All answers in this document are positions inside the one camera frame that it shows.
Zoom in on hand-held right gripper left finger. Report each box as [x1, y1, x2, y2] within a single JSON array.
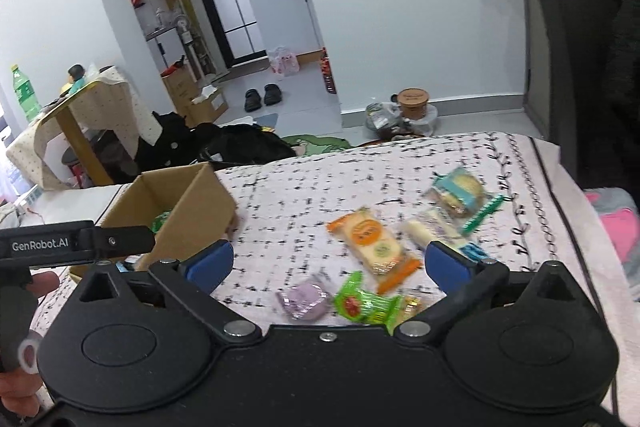
[[75, 239, 263, 349]]

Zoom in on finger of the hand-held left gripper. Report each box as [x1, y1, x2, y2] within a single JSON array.
[[93, 226, 157, 264]]

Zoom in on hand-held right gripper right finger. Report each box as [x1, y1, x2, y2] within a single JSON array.
[[392, 241, 582, 349]]

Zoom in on long white snack packet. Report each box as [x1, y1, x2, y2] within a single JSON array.
[[403, 205, 489, 266]]

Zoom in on gold candy wrapper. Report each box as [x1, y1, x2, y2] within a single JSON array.
[[398, 294, 425, 323]]

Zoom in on round pastry packet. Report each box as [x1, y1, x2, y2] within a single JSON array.
[[423, 166, 487, 219]]

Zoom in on orange biscuit packet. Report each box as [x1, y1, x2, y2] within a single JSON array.
[[326, 205, 422, 296]]

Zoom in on bright green candy packet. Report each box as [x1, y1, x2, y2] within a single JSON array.
[[332, 270, 405, 327]]

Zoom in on purple round snack packet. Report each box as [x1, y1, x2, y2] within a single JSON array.
[[276, 276, 335, 324]]

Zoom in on person's left hand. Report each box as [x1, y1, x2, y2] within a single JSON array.
[[0, 270, 61, 419]]

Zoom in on small wooden table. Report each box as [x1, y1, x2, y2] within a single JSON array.
[[37, 79, 116, 188]]

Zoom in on white patterned blanket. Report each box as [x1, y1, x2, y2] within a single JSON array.
[[30, 130, 624, 427]]

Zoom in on pile of black clothes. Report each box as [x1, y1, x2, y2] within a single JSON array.
[[134, 110, 299, 174]]

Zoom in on beige dotted tablecloth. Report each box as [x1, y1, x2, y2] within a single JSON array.
[[4, 65, 166, 191]]

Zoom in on green plastic bottle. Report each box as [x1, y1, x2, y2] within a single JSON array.
[[9, 64, 42, 124]]

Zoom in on cardboard box with white paper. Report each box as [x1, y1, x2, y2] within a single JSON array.
[[187, 84, 230, 120]]

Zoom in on brown cardboard box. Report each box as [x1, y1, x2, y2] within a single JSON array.
[[159, 61, 201, 118]]

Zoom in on green cloth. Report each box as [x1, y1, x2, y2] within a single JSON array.
[[280, 133, 351, 156]]

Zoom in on clear bag with items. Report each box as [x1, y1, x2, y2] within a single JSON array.
[[364, 100, 401, 130]]

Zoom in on small toy figure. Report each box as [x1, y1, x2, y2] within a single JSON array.
[[62, 64, 89, 96]]

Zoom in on brown round bucket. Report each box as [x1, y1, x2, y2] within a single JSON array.
[[397, 87, 431, 120]]

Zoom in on grey cushion with pink heart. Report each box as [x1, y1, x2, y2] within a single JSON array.
[[582, 186, 640, 281]]

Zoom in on grey door mat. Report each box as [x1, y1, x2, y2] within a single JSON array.
[[214, 56, 271, 83]]

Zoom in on pink plastic bag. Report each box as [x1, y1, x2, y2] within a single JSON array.
[[267, 46, 301, 78]]

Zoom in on white standing fan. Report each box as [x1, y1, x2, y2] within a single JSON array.
[[172, 12, 194, 74]]

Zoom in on red packages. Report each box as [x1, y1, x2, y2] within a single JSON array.
[[318, 48, 339, 96]]

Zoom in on black chair back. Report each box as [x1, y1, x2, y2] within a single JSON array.
[[509, 0, 617, 184]]

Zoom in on white kitchen cabinet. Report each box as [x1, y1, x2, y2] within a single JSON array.
[[244, 0, 325, 58]]

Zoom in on black coat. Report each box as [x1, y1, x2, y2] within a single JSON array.
[[575, 0, 640, 194]]

